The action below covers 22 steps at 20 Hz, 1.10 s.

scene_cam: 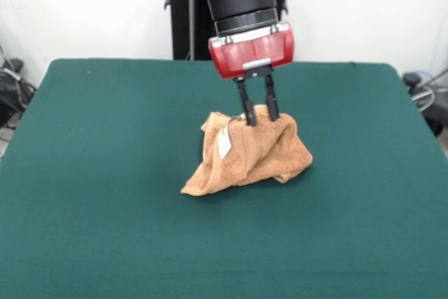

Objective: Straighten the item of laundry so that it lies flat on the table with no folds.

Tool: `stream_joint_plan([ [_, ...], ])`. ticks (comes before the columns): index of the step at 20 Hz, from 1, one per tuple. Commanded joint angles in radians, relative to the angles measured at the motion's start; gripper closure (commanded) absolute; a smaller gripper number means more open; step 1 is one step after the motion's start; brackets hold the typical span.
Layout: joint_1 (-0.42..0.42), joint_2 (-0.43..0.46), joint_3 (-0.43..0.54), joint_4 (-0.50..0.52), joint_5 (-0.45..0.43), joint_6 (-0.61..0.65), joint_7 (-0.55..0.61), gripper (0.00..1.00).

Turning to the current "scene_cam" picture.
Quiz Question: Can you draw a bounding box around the dark green table cloth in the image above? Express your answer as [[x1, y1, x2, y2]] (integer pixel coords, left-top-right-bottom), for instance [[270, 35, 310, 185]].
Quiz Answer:
[[0, 58, 448, 299]]

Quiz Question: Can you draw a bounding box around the peach terry towel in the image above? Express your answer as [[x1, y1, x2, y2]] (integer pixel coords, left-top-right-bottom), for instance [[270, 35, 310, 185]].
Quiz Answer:
[[180, 104, 314, 197]]

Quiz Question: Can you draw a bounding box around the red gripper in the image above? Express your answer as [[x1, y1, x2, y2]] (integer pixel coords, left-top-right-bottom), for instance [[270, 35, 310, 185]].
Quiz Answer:
[[209, 22, 297, 127]]

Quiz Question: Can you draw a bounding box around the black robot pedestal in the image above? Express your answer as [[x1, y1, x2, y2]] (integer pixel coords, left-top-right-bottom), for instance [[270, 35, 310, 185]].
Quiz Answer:
[[162, 0, 305, 61]]

